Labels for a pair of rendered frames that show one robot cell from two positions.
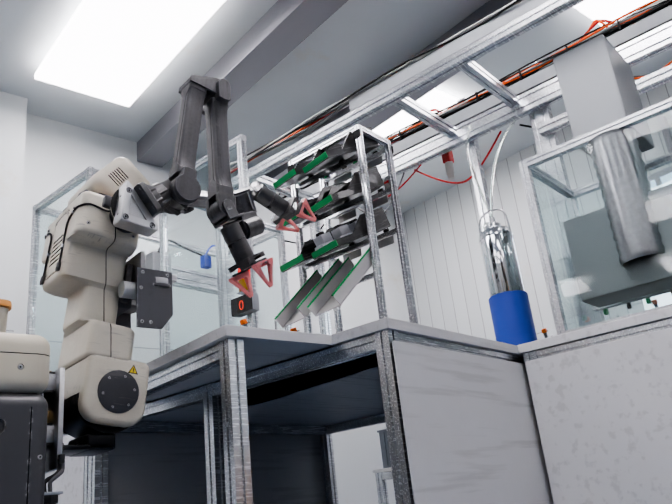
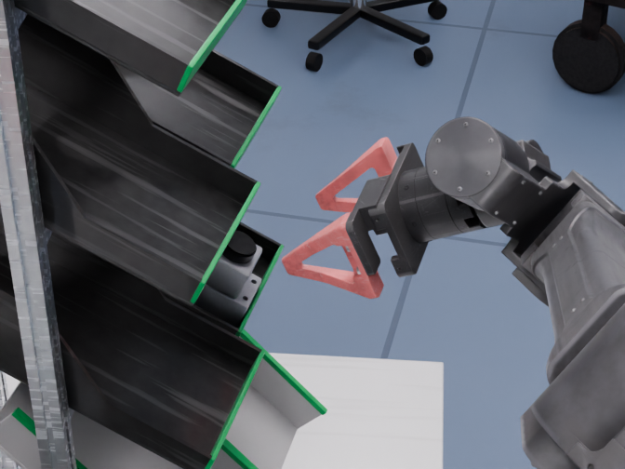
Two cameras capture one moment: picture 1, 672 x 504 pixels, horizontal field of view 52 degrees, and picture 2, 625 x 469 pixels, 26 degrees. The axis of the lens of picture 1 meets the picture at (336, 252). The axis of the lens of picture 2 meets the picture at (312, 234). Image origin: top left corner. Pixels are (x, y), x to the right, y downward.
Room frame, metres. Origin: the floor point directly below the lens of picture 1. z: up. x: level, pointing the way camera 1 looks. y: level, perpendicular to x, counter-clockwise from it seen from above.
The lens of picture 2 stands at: (2.58, 0.84, 1.90)
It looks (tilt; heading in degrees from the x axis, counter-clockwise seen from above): 34 degrees down; 236
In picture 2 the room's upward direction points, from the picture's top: straight up
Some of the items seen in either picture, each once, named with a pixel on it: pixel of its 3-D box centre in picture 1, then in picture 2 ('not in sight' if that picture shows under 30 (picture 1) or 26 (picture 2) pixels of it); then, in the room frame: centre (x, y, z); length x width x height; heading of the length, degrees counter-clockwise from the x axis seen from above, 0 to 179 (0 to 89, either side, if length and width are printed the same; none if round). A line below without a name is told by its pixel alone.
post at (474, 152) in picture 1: (488, 227); not in sight; (2.99, -0.72, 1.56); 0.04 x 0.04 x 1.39; 51
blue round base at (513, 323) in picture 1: (514, 328); not in sight; (2.67, -0.66, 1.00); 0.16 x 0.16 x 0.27
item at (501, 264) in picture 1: (498, 252); not in sight; (2.67, -0.66, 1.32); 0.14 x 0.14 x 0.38
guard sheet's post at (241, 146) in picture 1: (248, 247); not in sight; (2.66, 0.36, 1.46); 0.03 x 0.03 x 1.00; 51
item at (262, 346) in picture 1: (244, 374); not in sight; (2.21, 0.34, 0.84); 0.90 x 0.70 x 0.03; 42
